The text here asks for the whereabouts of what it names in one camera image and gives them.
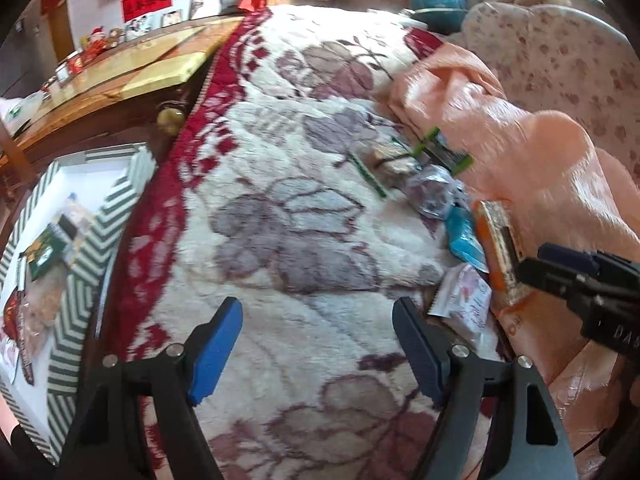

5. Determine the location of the yellow round ornament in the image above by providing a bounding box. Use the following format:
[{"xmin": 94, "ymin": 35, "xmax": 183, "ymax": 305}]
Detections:
[{"xmin": 156, "ymin": 105, "xmax": 187, "ymax": 136}]

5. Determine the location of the green yellow snack packet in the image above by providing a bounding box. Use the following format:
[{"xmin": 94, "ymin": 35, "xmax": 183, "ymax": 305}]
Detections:
[{"xmin": 20, "ymin": 222, "xmax": 71, "ymax": 281}]

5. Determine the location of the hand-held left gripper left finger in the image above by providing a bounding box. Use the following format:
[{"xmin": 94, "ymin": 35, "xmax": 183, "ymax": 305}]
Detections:
[{"xmin": 57, "ymin": 296, "xmax": 244, "ymax": 480}]

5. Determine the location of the white pink snack packet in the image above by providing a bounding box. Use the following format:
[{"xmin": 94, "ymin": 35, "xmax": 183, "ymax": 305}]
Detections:
[{"xmin": 427, "ymin": 262, "xmax": 493, "ymax": 343}]

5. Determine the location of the red snack packet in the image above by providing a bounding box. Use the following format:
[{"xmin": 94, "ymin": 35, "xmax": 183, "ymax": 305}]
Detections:
[{"xmin": 0, "ymin": 290, "xmax": 23, "ymax": 341}]

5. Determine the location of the green white striped box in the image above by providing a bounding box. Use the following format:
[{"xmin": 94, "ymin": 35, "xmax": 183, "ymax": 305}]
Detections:
[{"xmin": 0, "ymin": 142, "xmax": 158, "ymax": 466}]

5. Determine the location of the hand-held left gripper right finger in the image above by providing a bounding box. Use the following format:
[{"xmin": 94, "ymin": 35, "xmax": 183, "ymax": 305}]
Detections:
[{"xmin": 392, "ymin": 296, "xmax": 573, "ymax": 480}]

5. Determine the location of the long white cracker packet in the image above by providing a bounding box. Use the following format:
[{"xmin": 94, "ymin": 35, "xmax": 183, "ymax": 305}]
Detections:
[{"xmin": 57, "ymin": 192, "xmax": 96, "ymax": 266}]

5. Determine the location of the small white snack packet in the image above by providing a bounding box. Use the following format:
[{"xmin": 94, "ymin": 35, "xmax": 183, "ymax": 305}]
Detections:
[{"xmin": 0, "ymin": 340, "xmax": 21, "ymax": 381}]

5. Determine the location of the blue white snack packet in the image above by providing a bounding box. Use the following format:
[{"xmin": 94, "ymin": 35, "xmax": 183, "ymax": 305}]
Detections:
[{"xmin": 445, "ymin": 207, "xmax": 488, "ymax": 273}]

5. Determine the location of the pink quilt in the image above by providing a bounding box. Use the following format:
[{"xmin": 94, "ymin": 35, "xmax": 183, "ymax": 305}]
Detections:
[{"xmin": 387, "ymin": 42, "xmax": 640, "ymax": 480}]

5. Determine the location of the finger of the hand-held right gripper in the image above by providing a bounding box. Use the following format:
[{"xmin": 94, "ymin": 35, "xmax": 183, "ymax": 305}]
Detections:
[
  {"xmin": 539, "ymin": 242, "xmax": 601, "ymax": 273},
  {"xmin": 517, "ymin": 256, "xmax": 593, "ymax": 303}
]

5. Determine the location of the clear bag of red dates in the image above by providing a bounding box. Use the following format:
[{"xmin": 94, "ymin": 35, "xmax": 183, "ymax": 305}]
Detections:
[{"xmin": 402, "ymin": 165, "xmax": 468, "ymax": 218}]

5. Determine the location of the wooden cabinet with yellow top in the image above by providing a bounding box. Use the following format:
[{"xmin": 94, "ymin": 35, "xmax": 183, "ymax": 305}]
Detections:
[{"xmin": 0, "ymin": 15, "xmax": 246, "ymax": 181}]

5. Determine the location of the large photo frame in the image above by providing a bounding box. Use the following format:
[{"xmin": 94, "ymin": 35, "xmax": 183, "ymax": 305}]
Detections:
[{"xmin": 190, "ymin": 0, "xmax": 225, "ymax": 20}]

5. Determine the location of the floral plush blanket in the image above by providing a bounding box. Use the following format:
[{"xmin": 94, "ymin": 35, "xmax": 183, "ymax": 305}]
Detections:
[{"xmin": 92, "ymin": 5, "xmax": 506, "ymax": 480}]

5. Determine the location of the white plastic bag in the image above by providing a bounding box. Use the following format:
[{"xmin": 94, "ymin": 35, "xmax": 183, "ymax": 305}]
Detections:
[{"xmin": 0, "ymin": 90, "xmax": 43, "ymax": 133}]

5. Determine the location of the orange cracker package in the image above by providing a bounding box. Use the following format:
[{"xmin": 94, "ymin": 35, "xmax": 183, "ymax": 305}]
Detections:
[{"xmin": 472, "ymin": 200, "xmax": 531, "ymax": 311}]

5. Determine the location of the clear green-edged cookie packet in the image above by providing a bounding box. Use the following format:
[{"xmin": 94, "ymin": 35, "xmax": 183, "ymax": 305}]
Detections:
[{"xmin": 350, "ymin": 137, "xmax": 426, "ymax": 198}]

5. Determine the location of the red wall banner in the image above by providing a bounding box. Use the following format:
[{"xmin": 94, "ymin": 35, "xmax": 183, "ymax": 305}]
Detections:
[{"xmin": 121, "ymin": 0, "xmax": 172, "ymax": 23}]

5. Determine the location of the santa figurine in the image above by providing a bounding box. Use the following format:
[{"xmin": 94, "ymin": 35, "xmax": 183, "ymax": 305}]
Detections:
[{"xmin": 80, "ymin": 25, "xmax": 108, "ymax": 63}]

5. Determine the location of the clear packet of beige snacks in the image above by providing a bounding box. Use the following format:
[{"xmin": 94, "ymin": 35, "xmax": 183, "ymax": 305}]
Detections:
[{"xmin": 17, "ymin": 280, "xmax": 66, "ymax": 361}]

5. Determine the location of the small photo frame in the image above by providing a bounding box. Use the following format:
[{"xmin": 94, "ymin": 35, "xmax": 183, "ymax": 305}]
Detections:
[{"xmin": 125, "ymin": 15, "xmax": 155, "ymax": 41}]

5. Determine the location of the black green snack packet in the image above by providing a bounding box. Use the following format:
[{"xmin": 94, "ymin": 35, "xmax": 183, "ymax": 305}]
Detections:
[{"xmin": 412, "ymin": 127, "xmax": 473, "ymax": 176}]

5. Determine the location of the floral pillow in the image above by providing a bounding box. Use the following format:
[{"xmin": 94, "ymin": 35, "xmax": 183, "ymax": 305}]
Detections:
[{"xmin": 460, "ymin": 2, "xmax": 640, "ymax": 181}]

